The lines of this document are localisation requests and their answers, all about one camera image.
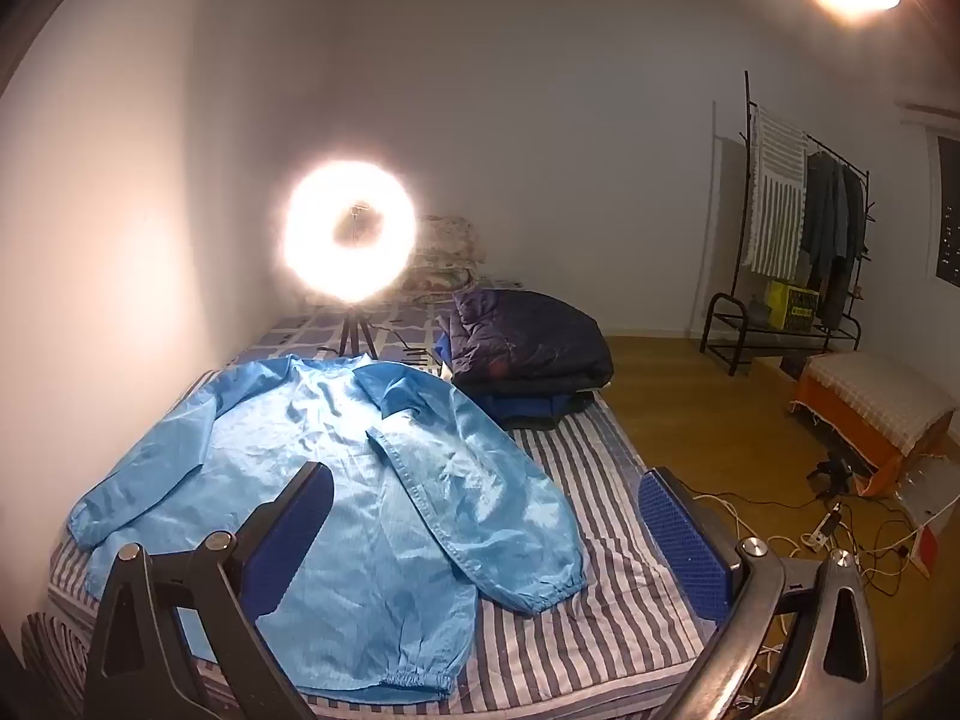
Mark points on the hanging dark clothes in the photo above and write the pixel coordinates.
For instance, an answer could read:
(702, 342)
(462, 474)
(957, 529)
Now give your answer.
(832, 232)

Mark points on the orange bench with white cover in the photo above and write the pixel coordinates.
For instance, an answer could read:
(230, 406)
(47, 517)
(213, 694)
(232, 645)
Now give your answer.
(870, 397)

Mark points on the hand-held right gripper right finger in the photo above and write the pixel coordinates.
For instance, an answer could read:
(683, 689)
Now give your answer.
(679, 532)

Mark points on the white power strip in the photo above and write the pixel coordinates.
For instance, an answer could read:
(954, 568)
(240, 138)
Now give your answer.
(823, 531)

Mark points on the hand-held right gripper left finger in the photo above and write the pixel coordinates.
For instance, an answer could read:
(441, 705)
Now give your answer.
(300, 532)

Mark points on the black tripod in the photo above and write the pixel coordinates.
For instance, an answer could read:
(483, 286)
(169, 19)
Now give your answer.
(352, 330)

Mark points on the yellow box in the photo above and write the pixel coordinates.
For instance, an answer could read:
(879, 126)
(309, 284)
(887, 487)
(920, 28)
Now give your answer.
(791, 306)

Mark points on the bed with striped sheet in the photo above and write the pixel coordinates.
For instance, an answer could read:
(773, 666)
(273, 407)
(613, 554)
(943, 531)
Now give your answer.
(600, 615)

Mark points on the black clothes rack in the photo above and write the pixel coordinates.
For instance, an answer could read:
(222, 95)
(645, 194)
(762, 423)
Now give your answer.
(724, 330)

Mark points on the dark navy quilted jacket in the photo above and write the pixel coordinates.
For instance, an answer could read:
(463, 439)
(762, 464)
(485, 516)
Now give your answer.
(525, 337)

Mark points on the black device on floor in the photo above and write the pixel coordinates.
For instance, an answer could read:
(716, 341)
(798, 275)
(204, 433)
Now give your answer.
(834, 474)

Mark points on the striped white towel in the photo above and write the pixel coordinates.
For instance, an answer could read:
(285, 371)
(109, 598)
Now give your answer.
(772, 195)

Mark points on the light blue jacket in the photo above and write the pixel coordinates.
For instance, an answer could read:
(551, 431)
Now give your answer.
(390, 540)

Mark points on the floral pillow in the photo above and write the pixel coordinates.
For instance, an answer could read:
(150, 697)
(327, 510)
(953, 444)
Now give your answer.
(439, 279)
(450, 240)

